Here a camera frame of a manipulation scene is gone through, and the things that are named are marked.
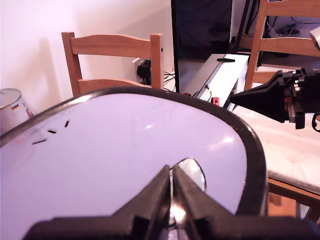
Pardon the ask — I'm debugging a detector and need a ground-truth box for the wooden slat-back chair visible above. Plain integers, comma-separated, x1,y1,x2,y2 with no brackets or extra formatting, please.
61,31,165,97

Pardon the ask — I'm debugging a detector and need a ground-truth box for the black flat screen television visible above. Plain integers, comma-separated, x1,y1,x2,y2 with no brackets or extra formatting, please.
170,0,234,94

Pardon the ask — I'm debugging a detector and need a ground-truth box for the black slanted stand leg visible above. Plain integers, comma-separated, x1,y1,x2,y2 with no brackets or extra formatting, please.
235,0,259,51

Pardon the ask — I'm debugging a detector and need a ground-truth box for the wooden chair with curved rail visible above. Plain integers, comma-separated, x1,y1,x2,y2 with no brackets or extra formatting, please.
244,0,320,91

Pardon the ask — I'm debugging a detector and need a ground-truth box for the black glossy rice cooker lid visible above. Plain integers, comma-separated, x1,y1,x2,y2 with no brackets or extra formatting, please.
0,86,270,240

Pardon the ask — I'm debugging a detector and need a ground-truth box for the white tin with flag print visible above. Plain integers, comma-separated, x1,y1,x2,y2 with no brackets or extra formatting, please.
0,88,36,136

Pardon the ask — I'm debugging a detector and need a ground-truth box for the black wall plug adapter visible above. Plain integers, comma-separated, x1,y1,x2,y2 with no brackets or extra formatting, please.
136,59,153,86

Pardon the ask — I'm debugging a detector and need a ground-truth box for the white low media bench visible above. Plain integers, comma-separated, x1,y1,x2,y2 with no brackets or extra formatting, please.
179,53,251,111

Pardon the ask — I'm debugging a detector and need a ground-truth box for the white padded cushion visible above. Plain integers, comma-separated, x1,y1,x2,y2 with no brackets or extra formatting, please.
231,104,320,191

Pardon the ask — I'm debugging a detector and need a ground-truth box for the pale grey camera box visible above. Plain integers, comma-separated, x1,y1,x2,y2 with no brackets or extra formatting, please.
309,25,320,51

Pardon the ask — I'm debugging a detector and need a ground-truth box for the large metal lid button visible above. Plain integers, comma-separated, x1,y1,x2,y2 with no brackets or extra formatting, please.
169,157,208,227

